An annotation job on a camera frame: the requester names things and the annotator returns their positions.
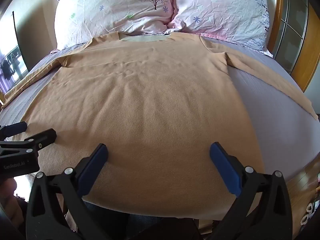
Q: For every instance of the floral pillow with tree print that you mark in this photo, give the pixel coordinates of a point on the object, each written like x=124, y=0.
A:
x=110, y=7

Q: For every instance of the person's left hand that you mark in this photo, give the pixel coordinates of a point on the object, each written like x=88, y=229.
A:
x=7, y=195

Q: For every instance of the tan long-sleeved shirt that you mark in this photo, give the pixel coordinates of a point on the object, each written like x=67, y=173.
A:
x=155, y=110

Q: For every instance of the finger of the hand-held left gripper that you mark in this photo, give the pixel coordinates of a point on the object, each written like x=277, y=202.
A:
x=15, y=129
x=46, y=136

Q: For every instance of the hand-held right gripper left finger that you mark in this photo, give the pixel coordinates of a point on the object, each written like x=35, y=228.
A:
x=93, y=165

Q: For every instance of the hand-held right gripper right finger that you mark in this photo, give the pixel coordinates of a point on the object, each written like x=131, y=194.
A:
x=225, y=165

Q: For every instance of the window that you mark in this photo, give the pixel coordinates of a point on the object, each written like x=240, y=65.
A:
x=15, y=62

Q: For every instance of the pink floral pillow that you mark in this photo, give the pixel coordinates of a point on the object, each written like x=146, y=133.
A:
x=220, y=7

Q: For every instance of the white fuzzy slipper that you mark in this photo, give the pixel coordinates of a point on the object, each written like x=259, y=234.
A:
x=307, y=213

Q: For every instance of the hanging dark clothes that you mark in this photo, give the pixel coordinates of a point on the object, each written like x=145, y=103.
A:
x=7, y=67

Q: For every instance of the wooden headboard with grey panels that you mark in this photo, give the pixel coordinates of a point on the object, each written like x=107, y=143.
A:
x=290, y=30

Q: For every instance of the grey bed sheet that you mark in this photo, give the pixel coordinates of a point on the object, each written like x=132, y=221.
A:
x=265, y=110

